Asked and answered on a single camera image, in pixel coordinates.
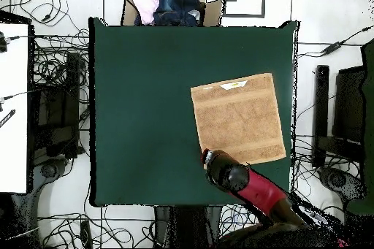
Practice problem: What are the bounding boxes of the dark green table cloth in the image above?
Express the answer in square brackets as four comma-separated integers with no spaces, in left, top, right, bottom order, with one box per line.
[88,17,300,207]

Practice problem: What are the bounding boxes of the pink garment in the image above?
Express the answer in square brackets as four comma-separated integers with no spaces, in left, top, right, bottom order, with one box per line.
[126,0,161,26]

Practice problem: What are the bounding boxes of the black equipment rack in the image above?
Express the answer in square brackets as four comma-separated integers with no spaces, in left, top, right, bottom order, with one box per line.
[28,51,81,159]

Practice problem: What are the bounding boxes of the blue jeans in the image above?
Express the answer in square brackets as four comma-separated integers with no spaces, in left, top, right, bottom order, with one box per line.
[153,0,204,27]

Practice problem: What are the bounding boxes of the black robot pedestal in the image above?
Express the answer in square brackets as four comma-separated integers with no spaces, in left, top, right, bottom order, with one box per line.
[153,204,223,248]

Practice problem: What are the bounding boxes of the black cable bundle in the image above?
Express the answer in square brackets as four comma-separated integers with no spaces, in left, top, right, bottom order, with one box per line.
[28,26,90,92]
[291,134,363,203]

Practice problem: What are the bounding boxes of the white table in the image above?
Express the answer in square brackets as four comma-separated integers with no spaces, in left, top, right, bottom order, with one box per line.
[0,22,30,194]

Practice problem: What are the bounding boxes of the black upright bar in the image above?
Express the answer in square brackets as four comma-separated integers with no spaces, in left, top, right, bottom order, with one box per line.
[313,64,330,169]

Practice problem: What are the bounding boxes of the tan terry towel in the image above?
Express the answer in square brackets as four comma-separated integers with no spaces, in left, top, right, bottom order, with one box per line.
[190,72,287,166]

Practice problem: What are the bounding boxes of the green fabric sheet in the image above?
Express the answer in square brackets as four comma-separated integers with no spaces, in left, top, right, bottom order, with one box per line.
[346,38,374,215]

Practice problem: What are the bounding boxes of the black power strip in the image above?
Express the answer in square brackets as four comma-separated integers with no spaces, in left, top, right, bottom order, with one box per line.
[80,219,94,249]

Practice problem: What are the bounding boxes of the black power adapter with cable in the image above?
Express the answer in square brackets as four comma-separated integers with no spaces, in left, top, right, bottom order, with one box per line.
[297,25,374,58]

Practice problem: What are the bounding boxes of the brown cardboard box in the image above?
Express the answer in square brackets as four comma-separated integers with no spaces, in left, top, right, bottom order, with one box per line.
[121,0,224,27]

